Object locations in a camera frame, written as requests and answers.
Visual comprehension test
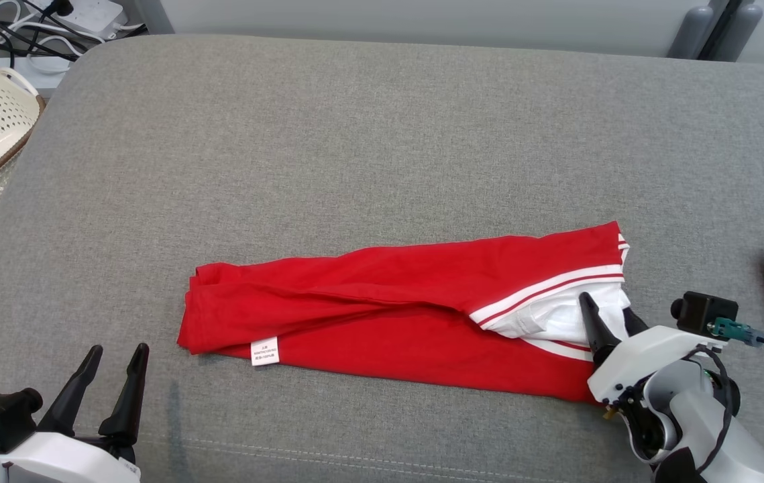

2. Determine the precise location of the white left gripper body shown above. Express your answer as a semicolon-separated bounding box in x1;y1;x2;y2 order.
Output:
0;433;141;483

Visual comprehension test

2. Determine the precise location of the red white-trimmed jersey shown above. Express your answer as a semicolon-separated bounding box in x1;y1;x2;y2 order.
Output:
177;220;631;405

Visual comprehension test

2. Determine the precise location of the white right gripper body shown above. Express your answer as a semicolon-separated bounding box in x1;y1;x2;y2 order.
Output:
586;325;708;403

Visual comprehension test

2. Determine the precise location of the white power cable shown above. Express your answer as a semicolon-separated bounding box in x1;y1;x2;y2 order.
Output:
0;0;148;60

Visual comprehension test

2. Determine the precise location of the white flat box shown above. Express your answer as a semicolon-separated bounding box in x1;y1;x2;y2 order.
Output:
0;57;71;92

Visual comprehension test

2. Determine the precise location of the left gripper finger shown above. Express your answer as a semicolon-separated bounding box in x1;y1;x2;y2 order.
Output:
36;345;104;437
99;343;150;465

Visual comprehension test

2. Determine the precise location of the white power strip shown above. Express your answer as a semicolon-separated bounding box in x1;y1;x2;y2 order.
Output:
30;0;127;32

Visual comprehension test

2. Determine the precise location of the teal right camera connector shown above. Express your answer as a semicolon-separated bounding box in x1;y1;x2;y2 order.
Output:
707;317;764;348

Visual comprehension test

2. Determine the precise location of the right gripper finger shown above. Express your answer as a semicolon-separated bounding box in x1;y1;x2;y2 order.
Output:
624;307;650;337
579;292;618;366

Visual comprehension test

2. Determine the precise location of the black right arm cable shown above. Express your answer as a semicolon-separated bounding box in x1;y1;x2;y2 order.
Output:
690;345;739;474

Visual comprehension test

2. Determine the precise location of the grey partition post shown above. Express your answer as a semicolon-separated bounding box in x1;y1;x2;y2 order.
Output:
714;0;763;63
132;0;175;35
667;0;724;60

